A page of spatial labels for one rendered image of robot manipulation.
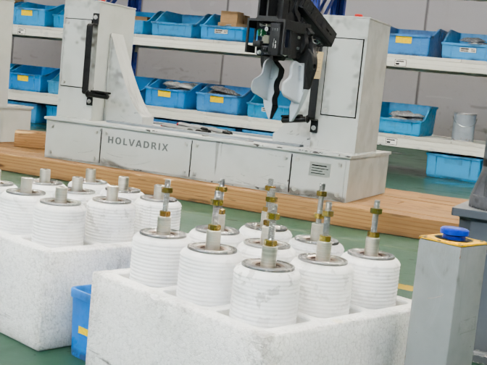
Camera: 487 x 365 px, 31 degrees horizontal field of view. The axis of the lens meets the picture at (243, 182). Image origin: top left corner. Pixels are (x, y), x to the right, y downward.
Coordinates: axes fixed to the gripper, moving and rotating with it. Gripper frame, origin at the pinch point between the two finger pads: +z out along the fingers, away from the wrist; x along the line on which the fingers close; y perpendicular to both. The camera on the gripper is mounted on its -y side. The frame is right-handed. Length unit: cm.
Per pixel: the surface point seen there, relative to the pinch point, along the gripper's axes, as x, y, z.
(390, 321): 20.5, -4.1, 29.7
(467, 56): -158, -439, -33
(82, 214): -39.0, 4.4, 22.9
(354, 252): 11.5, -6.9, 21.1
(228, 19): -341, -415, -48
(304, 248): 2.5, -6.2, 22.0
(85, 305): -29.1, 11.3, 36.6
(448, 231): 29.8, 0.1, 13.8
